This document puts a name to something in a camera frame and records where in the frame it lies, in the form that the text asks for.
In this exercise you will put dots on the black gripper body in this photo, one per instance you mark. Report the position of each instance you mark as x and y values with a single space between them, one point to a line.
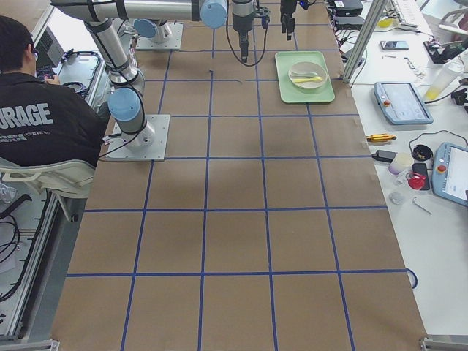
286 8
240 21

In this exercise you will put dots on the white round bowl plate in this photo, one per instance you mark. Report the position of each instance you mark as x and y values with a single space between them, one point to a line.
307 66

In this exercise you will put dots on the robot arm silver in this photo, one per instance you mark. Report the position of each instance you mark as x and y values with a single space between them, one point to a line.
215 13
126 104

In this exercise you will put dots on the yellow plastic fork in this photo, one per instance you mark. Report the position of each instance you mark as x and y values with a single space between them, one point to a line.
306 80

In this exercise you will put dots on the light green serving tray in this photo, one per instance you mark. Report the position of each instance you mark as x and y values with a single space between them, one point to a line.
289 92

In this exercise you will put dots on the pale green plastic spoon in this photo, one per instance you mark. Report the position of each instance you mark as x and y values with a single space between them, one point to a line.
303 74

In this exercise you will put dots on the smartphone on white table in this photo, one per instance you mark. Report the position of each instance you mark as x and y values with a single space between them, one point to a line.
398 45

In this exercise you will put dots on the blue teach pendant far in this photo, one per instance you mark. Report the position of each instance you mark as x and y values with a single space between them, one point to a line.
401 103

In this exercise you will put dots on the blue teach pendant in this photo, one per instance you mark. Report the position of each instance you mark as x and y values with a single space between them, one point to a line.
401 103
449 175

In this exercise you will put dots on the gold metal tool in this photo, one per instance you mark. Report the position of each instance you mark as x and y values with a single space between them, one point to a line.
380 138

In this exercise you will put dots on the yellow liquid squeeze bottle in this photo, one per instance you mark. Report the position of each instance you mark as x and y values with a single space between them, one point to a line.
449 72

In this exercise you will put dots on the white paper cup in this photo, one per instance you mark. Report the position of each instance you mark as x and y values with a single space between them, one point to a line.
401 162

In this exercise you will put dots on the red round tape dispenser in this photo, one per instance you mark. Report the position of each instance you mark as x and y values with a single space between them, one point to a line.
416 181

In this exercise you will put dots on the blue teach pendant near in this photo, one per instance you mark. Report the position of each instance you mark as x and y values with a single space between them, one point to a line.
449 175

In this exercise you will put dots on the white office chair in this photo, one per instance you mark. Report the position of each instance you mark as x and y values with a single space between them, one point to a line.
69 179

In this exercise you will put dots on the person in black jacket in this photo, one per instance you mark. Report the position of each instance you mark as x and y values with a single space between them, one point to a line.
42 121

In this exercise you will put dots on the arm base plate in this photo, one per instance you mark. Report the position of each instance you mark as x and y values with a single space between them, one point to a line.
166 37
153 139

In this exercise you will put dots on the aluminium frame post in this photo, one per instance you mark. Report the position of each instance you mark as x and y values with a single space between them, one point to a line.
371 20

